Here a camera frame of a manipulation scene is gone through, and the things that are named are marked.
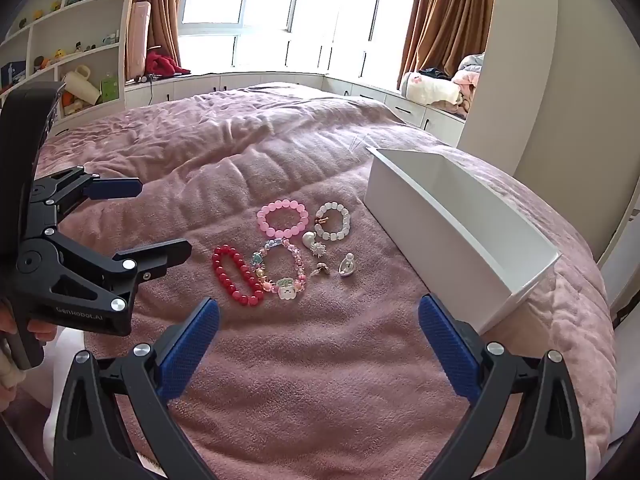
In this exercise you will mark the bay window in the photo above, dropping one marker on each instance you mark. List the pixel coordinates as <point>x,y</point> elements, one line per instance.
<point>300,5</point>

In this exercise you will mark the blue box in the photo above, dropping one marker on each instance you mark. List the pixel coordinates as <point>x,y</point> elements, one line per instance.
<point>12,76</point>

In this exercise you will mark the dark cloth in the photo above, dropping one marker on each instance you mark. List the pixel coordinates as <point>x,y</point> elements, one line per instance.
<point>434,73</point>

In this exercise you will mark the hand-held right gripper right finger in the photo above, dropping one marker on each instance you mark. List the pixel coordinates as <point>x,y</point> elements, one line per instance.
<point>450,352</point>

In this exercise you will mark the white shelf unit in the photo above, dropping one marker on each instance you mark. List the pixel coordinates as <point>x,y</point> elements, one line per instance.
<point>122,50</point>

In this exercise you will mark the person's left hand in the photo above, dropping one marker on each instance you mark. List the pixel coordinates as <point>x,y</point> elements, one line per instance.
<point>42,333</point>

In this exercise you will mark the cream mug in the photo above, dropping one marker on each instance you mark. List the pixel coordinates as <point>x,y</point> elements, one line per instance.
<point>80,85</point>

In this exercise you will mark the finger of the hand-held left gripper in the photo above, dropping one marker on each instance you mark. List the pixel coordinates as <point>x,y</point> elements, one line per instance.
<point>150,255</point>
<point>115,188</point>

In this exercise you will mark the pile of clothes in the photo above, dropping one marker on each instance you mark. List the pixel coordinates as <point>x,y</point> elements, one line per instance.
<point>470,85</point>

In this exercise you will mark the white and pink plush pillow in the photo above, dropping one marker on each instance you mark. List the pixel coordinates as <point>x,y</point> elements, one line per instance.
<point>430,89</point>

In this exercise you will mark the white window seat cabinets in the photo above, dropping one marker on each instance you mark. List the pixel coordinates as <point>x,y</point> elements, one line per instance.
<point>280,85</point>

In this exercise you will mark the silver snowflake brooch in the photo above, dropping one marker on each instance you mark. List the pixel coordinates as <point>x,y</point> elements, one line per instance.
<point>318,249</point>

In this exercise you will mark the green box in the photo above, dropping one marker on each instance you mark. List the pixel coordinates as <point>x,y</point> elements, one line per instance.
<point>110,91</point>

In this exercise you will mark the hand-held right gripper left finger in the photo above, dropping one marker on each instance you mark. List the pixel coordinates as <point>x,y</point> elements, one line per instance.
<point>190,352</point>

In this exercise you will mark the pink blanket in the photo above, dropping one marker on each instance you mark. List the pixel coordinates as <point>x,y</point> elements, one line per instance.
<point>300,370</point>

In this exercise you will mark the white storage box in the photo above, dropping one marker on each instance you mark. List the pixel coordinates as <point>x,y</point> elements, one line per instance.
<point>450,242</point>

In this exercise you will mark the brown curtain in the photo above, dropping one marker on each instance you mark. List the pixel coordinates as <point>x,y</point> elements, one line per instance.
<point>450,20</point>
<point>160,10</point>

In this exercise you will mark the red cloth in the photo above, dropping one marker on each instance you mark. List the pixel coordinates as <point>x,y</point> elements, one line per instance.
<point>162,64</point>

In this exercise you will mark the white heart charm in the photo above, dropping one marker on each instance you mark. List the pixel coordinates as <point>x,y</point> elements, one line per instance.
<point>309,240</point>

